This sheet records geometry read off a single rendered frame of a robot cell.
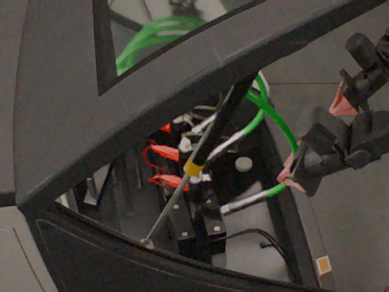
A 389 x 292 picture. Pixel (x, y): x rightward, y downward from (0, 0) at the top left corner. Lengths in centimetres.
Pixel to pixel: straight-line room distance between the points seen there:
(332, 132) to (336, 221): 172
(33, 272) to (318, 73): 263
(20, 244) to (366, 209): 208
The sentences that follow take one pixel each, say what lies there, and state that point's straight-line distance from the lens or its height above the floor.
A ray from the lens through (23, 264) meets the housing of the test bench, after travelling 103.
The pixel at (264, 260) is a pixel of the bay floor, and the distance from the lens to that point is 161.
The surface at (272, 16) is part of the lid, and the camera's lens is 78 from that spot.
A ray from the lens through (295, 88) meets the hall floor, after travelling 334.
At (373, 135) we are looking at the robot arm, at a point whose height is 142.
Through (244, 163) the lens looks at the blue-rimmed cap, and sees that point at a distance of 179.
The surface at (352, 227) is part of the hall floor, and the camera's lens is 277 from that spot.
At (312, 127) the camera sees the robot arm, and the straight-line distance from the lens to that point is 108.
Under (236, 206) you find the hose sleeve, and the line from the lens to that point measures 133.
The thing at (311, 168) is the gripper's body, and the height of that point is 128.
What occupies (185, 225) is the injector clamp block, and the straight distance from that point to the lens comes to 149.
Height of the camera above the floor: 213
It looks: 44 degrees down
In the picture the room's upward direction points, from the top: 2 degrees counter-clockwise
